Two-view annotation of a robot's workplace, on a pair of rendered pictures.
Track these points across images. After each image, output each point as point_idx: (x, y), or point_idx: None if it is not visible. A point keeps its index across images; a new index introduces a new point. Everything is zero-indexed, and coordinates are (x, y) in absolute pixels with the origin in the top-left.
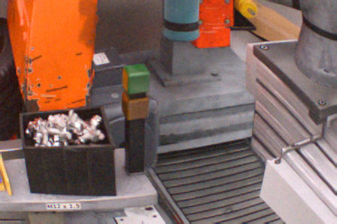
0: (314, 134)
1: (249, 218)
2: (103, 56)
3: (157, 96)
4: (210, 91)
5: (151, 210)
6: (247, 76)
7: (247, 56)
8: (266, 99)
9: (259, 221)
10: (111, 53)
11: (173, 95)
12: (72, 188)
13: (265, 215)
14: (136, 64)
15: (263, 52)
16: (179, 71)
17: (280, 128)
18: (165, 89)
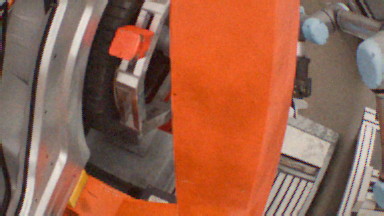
0: None
1: (269, 201)
2: (156, 198)
3: (150, 169)
4: (170, 138)
5: None
6: (353, 208)
7: (356, 203)
8: (367, 211)
9: (278, 198)
10: (157, 192)
11: (157, 161)
12: None
13: (276, 191)
14: (103, 145)
15: (381, 209)
16: (141, 138)
17: (376, 215)
18: (147, 159)
